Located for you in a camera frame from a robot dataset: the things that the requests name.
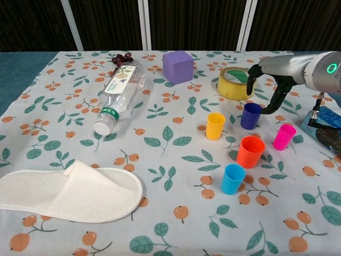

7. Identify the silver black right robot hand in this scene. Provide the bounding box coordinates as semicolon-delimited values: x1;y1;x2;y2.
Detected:
246;54;311;115

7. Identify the dark purple plastic cup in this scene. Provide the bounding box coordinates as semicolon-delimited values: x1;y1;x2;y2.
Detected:
240;102;263;130

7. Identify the pink plastic cup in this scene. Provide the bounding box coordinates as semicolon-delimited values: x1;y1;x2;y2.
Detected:
272;124;297;151

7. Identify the yellow plastic cup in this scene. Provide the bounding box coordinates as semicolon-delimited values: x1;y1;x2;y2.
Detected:
205;112;226;140

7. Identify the light blue plastic cup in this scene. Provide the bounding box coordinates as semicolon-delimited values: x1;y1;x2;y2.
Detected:
221;164;246;195

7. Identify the yellow packing tape roll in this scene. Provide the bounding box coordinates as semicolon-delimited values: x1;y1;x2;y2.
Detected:
217;66;258;101

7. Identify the blue biscuit package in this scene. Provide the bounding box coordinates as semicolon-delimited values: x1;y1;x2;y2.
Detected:
300;106;341;157

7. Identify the orange plastic cup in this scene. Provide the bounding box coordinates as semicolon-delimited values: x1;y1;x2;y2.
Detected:
237;135;266;170

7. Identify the purple foam cube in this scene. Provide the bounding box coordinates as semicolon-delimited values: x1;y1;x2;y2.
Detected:
162;50;194;85

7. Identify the floral print tablecloth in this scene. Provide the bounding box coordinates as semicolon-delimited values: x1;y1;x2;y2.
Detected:
0;50;341;256

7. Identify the dark red grape bunch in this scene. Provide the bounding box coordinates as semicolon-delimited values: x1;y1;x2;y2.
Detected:
109;52;134;77

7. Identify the clear plastic water bottle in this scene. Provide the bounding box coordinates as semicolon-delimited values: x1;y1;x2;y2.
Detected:
93;61;147;135

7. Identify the white cloth slipper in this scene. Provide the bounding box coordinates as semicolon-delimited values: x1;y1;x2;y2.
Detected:
0;159;144;223

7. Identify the teal table cover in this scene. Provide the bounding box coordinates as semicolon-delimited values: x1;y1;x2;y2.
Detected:
0;50;341;118

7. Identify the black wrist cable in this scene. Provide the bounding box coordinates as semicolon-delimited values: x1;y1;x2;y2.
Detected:
307;92;341;131

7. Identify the white screen frame post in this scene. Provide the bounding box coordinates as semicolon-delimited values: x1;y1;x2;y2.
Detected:
236;0;258;51
60;0;85;51
137;0;152;51

